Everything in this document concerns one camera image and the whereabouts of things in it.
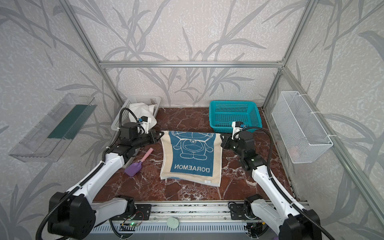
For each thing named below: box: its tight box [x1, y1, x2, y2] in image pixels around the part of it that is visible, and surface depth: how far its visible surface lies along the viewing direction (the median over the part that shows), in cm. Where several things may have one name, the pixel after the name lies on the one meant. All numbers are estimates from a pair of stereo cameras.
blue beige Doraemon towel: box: [160, 130, 223, 187], surface depth 88 cm
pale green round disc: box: [166, 216, 179, 229], surface depth 71 cm
